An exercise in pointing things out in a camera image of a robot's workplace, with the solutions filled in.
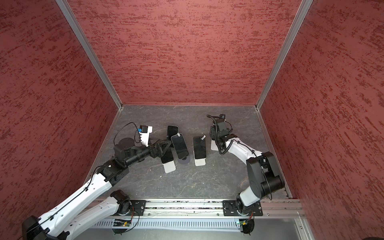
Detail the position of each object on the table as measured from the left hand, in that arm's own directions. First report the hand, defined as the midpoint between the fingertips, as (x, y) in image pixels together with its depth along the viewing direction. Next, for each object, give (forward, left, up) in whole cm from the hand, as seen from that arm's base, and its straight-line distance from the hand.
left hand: (166, 143), depth 72 cm
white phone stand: (+12, -27, -23) cm, 37 cm away
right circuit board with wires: (-31, -41, -23) cm, 56 cm away
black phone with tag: (+7, -16, -9) cm, 20 cm away
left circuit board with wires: (-30, +23, -27) cm, 46 cm away
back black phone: (+17, 0, -13) cm, 21 cm away
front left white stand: (-3, +1, -22) cm, 22 cm away
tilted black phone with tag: (+5, -6, -12) cm, 14 cm away
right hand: (+17, -28, -14) cm, 35 cm away
